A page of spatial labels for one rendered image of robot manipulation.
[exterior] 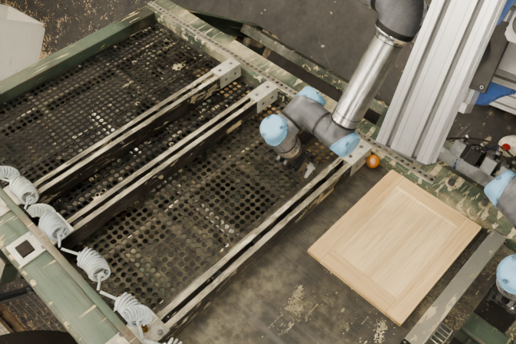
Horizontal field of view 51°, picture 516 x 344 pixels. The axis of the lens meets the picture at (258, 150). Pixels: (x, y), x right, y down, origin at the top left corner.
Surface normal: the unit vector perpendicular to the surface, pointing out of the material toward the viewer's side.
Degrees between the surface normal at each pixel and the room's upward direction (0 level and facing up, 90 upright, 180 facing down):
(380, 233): 55
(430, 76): 0
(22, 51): 90
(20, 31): 90
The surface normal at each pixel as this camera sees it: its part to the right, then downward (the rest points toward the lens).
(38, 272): 0.00, -0.66
